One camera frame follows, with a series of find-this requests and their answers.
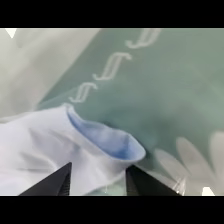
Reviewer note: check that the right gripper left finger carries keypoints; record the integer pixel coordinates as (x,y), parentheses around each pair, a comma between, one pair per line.
(57,184)

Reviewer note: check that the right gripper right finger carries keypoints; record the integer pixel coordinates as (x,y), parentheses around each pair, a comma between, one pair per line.
(143,184)

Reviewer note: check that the pale blue shirt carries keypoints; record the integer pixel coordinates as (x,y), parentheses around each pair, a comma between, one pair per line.
(50,146)

